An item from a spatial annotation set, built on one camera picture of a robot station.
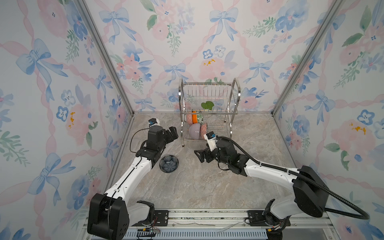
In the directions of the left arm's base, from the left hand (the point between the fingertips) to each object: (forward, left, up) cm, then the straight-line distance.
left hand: (170, 129), depth 82 cm
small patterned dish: (+6, -19, -8) cm, 21 cm away
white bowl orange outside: (+17, -13, -9) cm, 23 cm away
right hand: (-8, -16, -6) cm, 19 cm away
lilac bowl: (+5, -13, -9) cm, 17 cm away
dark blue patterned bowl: (-11, +2, -20) cm, 23 cm away
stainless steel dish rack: (+10, -21, +5) cm, 24 cm away
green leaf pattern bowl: (+22, -17, -16) cm, 32 cm away
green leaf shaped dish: (+14, -21, +5) cm, 25 cm away
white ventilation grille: (-46, -42, -22) cm, 66 cm away
